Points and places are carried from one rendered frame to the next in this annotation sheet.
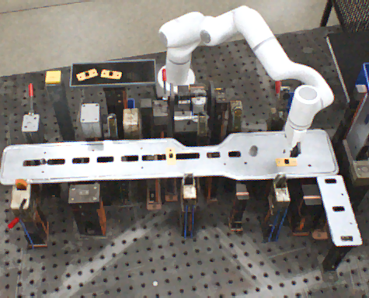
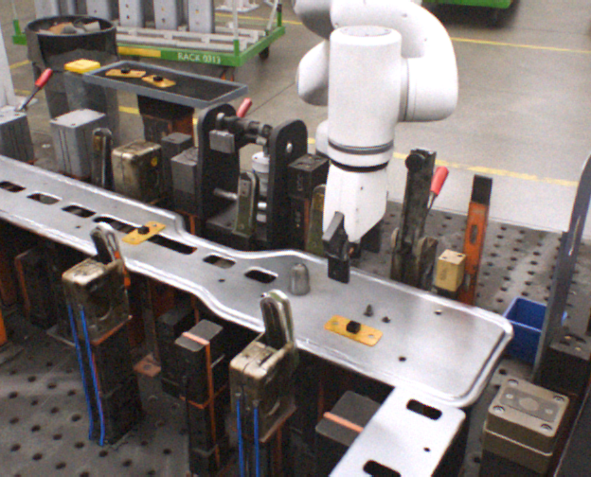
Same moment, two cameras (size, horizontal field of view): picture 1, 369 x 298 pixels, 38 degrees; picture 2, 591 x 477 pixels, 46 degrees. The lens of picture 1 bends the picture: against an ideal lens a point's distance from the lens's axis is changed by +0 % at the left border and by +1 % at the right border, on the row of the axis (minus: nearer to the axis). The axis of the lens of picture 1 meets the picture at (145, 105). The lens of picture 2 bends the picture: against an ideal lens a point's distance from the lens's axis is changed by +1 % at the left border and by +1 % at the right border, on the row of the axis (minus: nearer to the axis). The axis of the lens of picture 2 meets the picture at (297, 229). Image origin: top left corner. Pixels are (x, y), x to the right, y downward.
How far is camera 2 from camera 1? 1.55 m
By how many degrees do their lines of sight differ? 32
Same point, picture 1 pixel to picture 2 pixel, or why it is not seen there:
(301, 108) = (332, 65)
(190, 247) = (82, 460)
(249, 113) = not seen: hidden behind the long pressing
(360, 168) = (518, 397)
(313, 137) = (467, 321)
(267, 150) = (335, 297)
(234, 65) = not seen: hidden behind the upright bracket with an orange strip
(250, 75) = (491, 273)
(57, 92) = (79, 97)
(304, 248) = not seen: outside the picture
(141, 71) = (207, 91)
